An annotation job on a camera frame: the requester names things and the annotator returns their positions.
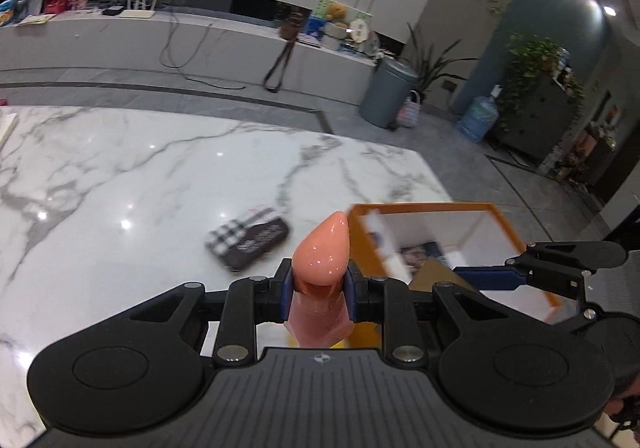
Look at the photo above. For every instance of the round hand fan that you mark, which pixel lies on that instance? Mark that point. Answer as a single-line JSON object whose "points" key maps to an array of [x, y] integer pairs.
{"points": [[360, 31]]}

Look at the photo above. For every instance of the white TV console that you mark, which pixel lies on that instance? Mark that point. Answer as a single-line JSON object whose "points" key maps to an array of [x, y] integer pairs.
{"points": [[100, 42]]}

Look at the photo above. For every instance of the pink box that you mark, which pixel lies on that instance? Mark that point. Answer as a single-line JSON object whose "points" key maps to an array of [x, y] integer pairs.
{"points": [[78, 1]]}

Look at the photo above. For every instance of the red box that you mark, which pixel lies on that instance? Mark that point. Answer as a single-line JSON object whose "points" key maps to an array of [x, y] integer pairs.
{"points": [[55, 3]]}

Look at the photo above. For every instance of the plaid glasses case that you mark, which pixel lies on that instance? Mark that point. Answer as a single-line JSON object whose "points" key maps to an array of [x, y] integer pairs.
{"points": [[250, 240]]}

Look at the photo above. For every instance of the green printed box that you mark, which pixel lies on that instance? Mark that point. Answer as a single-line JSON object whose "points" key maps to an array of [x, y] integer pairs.
{"points": [[322, 5]]}

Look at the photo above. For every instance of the gold cardboard box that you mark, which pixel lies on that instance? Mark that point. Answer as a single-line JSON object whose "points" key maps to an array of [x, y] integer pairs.
{"points": [[435, 275]]}

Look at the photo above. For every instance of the dark cabinet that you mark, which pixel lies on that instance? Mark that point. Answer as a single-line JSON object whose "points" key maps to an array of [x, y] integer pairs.
{"points": [[537, 122]]}

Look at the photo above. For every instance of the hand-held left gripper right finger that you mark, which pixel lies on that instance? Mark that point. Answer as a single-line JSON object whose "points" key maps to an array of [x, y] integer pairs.
{"points": [[351, 293]]}

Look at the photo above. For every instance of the pink cone-cap bottle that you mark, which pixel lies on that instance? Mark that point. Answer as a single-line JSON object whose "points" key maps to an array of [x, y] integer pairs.
{"points": [[320, 253]]}

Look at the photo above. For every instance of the woven pastel basket bag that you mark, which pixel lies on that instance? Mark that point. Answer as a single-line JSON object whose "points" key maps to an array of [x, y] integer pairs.
{"points": [[408, 112]]}

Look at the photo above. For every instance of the brown teddy bear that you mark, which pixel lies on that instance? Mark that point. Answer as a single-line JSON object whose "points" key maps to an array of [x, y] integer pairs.
{"points": [[336, 11]]}

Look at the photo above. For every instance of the illustrated card box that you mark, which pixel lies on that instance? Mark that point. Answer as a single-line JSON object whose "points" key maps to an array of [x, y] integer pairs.
{"points": [[420, 255]]}

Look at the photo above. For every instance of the white router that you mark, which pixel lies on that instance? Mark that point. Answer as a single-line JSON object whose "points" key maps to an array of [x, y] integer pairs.
{"points": [[142, 10]]}

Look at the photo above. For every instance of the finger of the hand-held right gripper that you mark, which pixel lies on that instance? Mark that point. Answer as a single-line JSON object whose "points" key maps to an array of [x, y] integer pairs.
{"points": [[490, 278]]}

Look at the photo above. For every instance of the trailing pothos plant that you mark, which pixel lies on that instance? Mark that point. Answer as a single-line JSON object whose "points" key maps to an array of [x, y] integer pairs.
{"points": [[530, 57]]}

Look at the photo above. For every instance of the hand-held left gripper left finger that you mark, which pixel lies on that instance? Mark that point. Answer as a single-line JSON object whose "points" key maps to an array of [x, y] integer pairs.
{"points": [[286, 290]]}

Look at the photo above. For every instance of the blue water jug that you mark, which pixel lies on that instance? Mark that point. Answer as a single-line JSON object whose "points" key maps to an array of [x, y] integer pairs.
{"points": [[477, 120]]}

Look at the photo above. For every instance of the grey pedal trash can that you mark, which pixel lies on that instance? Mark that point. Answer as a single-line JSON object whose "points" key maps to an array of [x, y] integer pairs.
{"points": [[387, 92]]}

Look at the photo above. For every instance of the orange cardboard box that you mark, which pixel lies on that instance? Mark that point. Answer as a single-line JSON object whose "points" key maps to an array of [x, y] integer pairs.
{"points": [[430, 228]]}

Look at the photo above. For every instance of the long-leaf potted plant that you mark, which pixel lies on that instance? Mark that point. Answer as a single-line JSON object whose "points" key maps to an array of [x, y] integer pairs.
{"points": [[432, 70]]}

